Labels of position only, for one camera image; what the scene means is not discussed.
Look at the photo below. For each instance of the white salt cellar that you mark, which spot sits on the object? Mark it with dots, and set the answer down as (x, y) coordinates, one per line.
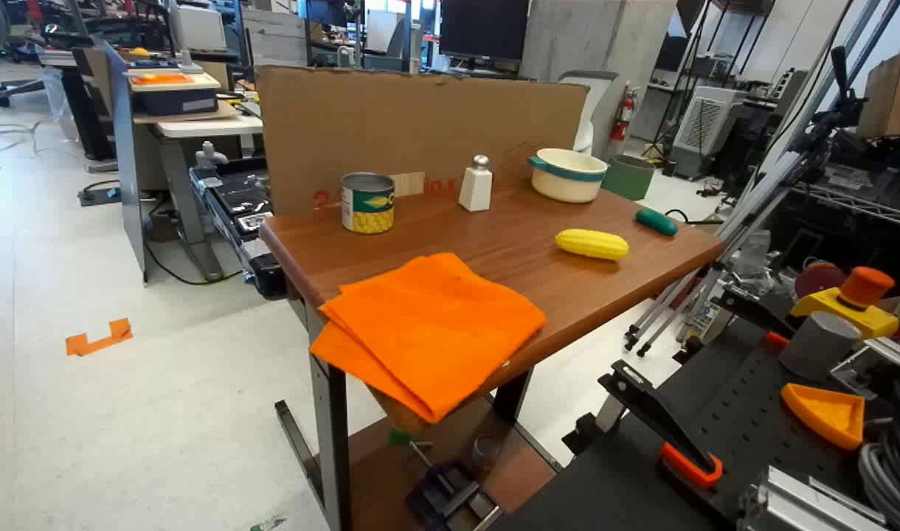
(477, 188)

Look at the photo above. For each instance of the white bowl with green stripe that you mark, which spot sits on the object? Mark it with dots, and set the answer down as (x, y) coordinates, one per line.
(567, 177)

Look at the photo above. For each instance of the orange cloth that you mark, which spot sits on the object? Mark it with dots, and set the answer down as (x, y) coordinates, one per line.
(430, 328)

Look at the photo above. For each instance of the tin can with yellow label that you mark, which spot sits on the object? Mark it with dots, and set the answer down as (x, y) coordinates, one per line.
(366, 205)

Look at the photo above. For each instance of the yellow plastic corn cob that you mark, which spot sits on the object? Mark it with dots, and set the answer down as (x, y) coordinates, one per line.
(592, 242)

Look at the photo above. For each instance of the brown cardboard backboard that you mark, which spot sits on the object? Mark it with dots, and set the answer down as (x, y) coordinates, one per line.
(369, 127)

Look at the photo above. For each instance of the green bin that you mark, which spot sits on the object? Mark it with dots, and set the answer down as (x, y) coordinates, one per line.
(626, 177)

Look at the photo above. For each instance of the red fire extinguisher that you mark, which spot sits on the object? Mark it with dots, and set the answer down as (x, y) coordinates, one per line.
(623, 115)

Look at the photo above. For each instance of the black metal vise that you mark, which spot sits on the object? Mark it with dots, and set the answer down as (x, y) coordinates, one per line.
(453, 496)

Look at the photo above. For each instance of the black computer monitor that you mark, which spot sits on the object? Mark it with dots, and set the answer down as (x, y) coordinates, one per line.
(483, 27)

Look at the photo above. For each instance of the grey office desk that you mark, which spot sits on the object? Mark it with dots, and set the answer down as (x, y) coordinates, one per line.
(179, 148)

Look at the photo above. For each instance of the black perforated board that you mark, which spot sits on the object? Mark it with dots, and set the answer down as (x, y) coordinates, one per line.
(686, 453)

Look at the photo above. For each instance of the silver tripod legs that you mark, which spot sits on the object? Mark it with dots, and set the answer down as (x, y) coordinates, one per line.
(753, 210)

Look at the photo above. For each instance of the black box with orange top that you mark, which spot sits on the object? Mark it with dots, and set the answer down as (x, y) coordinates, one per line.
(171, 90)

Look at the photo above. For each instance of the grey cylinder block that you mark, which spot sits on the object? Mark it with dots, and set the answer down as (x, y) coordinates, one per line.
(818, 345)

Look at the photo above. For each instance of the yellow emergency stop button box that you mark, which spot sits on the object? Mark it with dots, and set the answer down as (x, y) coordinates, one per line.
(850, 306)

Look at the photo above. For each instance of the orange triangular plastic piece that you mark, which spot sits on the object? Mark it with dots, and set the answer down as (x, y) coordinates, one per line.
(824, 413)

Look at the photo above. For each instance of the brown cardboard box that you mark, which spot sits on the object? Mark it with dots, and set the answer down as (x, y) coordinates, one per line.
(891, 96)

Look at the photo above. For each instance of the black office chair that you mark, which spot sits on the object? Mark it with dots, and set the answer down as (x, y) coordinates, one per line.
(11, 61)

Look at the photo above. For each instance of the black table leg frame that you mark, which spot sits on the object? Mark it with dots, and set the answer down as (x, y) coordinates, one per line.
(329, 443)

